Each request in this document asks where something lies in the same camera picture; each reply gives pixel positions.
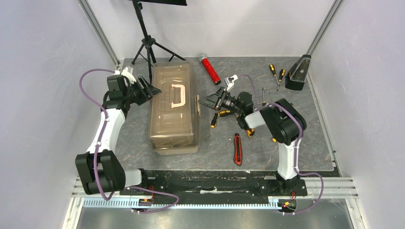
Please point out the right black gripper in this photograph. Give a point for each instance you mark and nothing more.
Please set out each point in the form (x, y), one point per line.
(219, 100)

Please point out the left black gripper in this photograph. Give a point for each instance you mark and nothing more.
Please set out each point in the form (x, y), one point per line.
(150, 91)

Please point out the translucent brown plastic toolbox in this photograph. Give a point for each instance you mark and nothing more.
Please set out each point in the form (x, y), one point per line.
(175, 114)

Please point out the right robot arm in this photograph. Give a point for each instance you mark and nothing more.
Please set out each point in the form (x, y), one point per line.
(284, 122)

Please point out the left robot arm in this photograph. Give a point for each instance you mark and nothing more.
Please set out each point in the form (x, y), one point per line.
(98, 168)

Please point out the black clear-lid tool case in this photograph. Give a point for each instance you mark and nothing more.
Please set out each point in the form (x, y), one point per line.
(296, 76)

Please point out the yellow black screwdriver large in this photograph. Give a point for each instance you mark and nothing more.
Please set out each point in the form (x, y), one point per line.
(225, 113)

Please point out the yellow black screwdriver small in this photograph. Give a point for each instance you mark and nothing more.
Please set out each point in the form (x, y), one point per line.
(214, 120)

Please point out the red glitter flashlight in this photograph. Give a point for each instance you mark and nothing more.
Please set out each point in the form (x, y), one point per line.
(210, 70)

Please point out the orange black utility knife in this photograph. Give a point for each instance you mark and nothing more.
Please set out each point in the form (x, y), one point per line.
(250, 132)

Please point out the yellow black screwdriver far left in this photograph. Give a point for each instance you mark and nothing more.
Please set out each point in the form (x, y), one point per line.
(274, 73)

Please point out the red black utility knife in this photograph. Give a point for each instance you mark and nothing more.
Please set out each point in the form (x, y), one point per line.
(238, 153)

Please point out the yellow black screwdriver far right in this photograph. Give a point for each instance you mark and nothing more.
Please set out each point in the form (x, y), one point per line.
(280, 77)

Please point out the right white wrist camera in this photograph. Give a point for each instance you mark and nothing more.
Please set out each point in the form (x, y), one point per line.
(230, 81)

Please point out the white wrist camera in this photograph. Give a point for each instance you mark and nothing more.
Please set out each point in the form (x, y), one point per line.
(127, 72)
(230, 81)

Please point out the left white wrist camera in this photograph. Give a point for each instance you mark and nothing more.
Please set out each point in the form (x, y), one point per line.
(127, 72)

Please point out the black camera tripod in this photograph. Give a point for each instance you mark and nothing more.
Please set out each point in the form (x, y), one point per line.
(146, 50)

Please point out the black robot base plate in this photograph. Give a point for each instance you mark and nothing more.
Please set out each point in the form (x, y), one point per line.
(220, 187)

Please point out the aluminium frame rail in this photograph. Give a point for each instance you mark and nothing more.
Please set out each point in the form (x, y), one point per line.
(336, 206)

